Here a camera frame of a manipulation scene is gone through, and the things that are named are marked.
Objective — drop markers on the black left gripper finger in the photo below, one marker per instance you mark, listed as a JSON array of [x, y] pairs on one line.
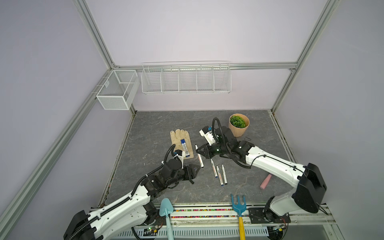
[[194, 169], [190, 179]]

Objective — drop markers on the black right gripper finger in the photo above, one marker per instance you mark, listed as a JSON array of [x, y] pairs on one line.
[[204, 149], [207, 155]]

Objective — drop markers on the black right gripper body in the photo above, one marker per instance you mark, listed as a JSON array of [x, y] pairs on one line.
[[217, 149]]

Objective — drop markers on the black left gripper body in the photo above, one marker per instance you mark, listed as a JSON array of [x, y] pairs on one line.
[[179, 177]]

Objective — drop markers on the white whiteboard marker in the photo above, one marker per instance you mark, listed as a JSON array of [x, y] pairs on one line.
[[186, 147], [183, 147], [220, 176], [199, 157], [224, 175]]

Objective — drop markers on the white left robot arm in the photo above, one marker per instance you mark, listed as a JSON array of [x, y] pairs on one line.
[[133, 209]]

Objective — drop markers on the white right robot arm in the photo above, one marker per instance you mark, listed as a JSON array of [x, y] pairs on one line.
[[308, 185]]

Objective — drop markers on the terracotta pot with green plant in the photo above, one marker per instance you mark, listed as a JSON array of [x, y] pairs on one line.
[[238, 124]]

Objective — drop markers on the teal garden trowel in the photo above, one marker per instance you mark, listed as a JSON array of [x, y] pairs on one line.
[[166, 209]]

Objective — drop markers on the purple pink small shovel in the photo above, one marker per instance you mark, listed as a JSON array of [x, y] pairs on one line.
[[266, 181]]

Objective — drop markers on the small white mesh basket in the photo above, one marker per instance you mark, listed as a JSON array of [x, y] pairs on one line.
[[119, 90]]

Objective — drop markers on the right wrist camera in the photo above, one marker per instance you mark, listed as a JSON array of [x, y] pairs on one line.
[[206, 132]]

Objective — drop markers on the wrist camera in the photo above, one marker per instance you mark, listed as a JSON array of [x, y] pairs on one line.
[[179, 155], [206, 132]]

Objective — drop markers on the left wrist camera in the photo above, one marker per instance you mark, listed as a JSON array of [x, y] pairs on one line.
[[179, 155]]

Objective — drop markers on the aluminium front rail base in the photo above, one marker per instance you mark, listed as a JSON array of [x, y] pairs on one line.
[[222, 222]]

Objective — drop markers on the teal fork yellow handle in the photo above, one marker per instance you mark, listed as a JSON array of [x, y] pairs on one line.
[[239, 208]]

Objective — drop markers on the long white wire basket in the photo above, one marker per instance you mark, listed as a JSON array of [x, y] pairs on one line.
[[186, 77]]

